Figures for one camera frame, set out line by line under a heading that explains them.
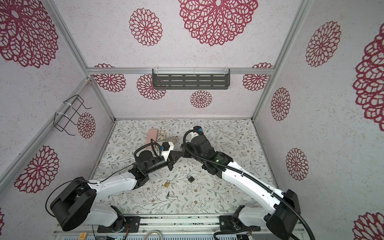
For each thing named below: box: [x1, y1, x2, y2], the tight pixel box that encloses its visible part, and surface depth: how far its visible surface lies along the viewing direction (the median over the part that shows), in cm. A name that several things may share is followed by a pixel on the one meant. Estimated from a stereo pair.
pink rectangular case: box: [146, 128, 158, 145], surface depth 112 cm
